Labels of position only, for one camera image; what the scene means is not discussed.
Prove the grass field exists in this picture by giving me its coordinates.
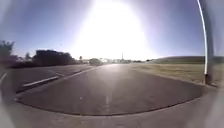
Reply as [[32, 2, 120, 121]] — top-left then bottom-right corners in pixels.
[[128, 62, 224, 86]]

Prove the concrete wheel stop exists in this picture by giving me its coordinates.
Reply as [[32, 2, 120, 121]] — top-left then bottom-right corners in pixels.
[[22, 75, 60, 88]]

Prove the asphalt car park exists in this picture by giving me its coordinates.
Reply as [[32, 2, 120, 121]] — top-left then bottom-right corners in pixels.
[[0, 63, 96, 94]]

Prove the concrete kerb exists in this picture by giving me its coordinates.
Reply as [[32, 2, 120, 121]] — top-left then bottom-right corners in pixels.
[[14, 66, 101, 101]]

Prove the grassy embankment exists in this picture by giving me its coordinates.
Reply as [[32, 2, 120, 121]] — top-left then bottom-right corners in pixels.
[[148, 55, 224, 65]]

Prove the bush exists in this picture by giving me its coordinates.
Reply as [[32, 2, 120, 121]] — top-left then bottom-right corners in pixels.
[[89, 58, 104, 67]]

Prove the pale pole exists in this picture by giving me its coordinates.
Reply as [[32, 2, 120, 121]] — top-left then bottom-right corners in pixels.
[[196, 0, 216, 85]]

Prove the grey asphalt path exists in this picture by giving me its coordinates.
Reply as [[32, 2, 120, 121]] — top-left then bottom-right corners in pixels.
[[0, 63, 224, 128]]

